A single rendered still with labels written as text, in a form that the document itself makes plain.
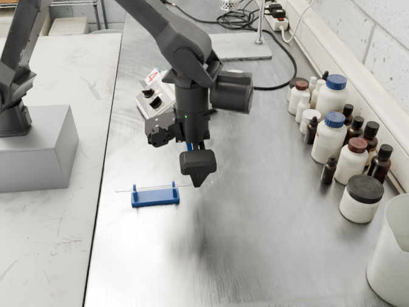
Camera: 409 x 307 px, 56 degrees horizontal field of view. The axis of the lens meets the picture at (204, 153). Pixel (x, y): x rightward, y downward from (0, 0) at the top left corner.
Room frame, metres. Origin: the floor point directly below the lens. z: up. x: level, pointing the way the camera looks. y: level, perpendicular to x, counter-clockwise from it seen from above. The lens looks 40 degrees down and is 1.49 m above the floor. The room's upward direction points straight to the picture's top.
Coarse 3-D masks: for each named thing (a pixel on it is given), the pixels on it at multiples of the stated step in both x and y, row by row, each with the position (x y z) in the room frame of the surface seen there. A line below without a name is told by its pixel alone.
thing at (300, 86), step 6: (300, 84) 0.88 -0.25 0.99; (306, 84) 0.88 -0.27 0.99; (294, 90) 0.88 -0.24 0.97; (300, 90) 0.87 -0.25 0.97; (306, 90) 0.87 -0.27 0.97; (294, 96) 0.87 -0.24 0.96; (300, 96) 0.86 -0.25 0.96; (294, 102) 0.86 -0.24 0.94; (288, 108) 0.88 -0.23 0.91; (294, 108) 0.86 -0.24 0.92; (294, 114) 0.86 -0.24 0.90
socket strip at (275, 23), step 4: (256, 0) 1.74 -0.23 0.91; (268, 12) 1.53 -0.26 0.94; (268, 16) 1.52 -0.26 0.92; (272, 16) 1.48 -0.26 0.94; (268, 20) 1.51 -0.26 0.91; (272, 20) 1.46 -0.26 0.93; (276, 20) 1.44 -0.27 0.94; (280, 20) 1.43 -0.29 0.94; (284, 20) 1.44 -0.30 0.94; (272, 24) 1.45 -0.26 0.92; (276, 24) 1.43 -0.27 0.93; (280, 24) 1.43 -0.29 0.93; (284, 24) 1.43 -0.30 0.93; (272, 28) 1.45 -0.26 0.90; (276, 28) 1.43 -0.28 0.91; (284, 28) 1.43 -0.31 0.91
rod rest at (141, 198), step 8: (136, 192) 0.55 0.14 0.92; (144, 192) 0.56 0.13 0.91; (152, 192) 0.56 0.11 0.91; (160, 192) 0.56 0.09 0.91; (168, 192) 0.56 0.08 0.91; (176, 192) 0.56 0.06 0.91; (136, 200) 0.54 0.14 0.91; (144, 200) 0.54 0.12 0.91; (152, 200) 0.54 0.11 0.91; (160, 200) 0.54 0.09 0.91; (168, 200) 0.54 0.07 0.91; (176, 200) 0.54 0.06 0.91
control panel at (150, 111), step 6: (150, 84) 0.93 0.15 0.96; (156, 84) 0.92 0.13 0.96; (156, 90) 0.89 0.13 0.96; (162, 90) 0.88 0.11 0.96; (138, 96) 0.90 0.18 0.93; (162, 96) 0.86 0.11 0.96; (168, 96) 0.85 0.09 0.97; (144, 102) 0.87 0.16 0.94; (162, 102) 0.84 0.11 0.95; (168, 102) 0.83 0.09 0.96; (144, 108) 0.85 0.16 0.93; (150, 108) 0.84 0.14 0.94; (156, 108) 0.83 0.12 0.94; (150, 114) 0.82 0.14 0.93
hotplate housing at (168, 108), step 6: (162, 78) 0.94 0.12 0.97; (162, 84) 0.91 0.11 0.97; (168, 90) 0.88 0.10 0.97; (174, 96) 0.84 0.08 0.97; (138, 102) 0.88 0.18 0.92; (174, 102) 0.83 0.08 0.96; (162, 108) 0.82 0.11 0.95; (168, 108) 0.82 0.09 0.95; (210, 108) 0.87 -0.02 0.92; (144, 114) 0.83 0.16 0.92; (156, 114) 0.81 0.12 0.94
